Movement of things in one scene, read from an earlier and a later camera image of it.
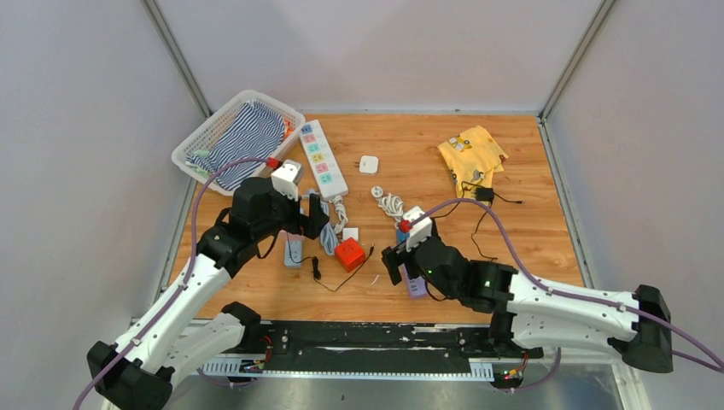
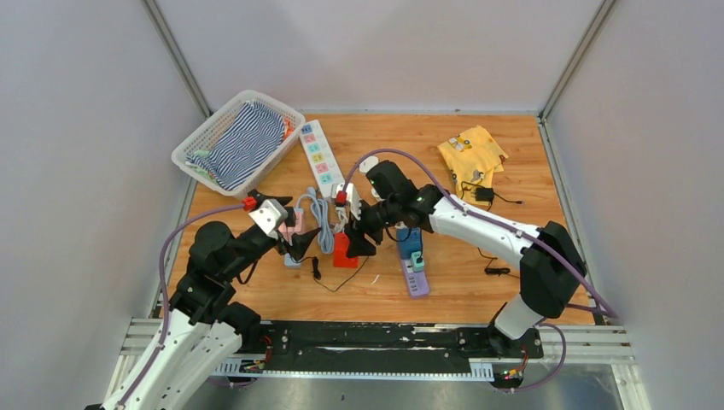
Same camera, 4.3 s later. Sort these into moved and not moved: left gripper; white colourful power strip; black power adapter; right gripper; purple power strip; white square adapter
Moved: left gripper; right gripper
Not moved: white square adapter; white colourful power strip; black power adapter; purple power strip
